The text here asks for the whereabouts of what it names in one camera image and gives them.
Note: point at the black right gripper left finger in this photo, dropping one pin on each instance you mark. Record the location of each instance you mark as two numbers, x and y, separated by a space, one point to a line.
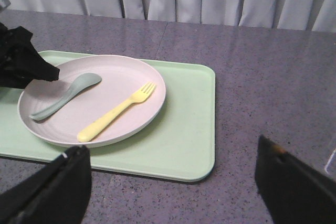
58 193

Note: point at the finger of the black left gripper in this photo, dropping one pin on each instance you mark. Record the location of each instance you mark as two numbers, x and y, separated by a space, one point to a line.
20 62

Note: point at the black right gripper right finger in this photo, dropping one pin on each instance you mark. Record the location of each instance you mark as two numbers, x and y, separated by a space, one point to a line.
292 191

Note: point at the white round plate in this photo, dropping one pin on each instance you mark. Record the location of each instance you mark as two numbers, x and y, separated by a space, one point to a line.
121 76

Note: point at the yellow plastic fork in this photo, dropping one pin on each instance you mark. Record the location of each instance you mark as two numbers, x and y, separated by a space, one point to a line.
95 128

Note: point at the teal green spoon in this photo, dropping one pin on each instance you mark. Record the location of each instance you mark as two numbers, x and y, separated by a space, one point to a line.
82 82

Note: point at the light green tray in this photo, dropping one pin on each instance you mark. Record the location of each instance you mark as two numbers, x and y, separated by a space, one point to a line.
178 144

